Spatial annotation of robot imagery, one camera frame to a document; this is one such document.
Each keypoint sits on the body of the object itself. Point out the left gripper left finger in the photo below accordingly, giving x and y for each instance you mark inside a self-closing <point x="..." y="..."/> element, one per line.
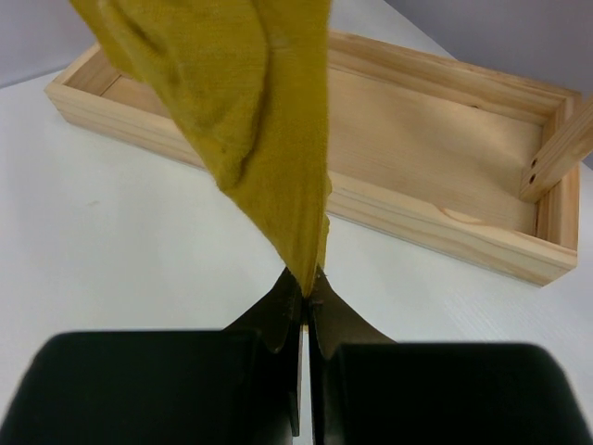
<point x="238" y="385"/>

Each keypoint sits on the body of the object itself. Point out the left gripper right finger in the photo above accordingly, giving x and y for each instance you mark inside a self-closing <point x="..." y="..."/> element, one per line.
<point x="369" y="389"/>

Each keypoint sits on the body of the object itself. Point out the mustard yellow sock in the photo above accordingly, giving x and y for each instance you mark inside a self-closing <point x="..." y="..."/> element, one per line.
<point x="246" y="84"/>

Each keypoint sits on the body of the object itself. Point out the wooden rack frame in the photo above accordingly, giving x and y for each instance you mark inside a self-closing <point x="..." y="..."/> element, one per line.
<point x="475" y="163"/>

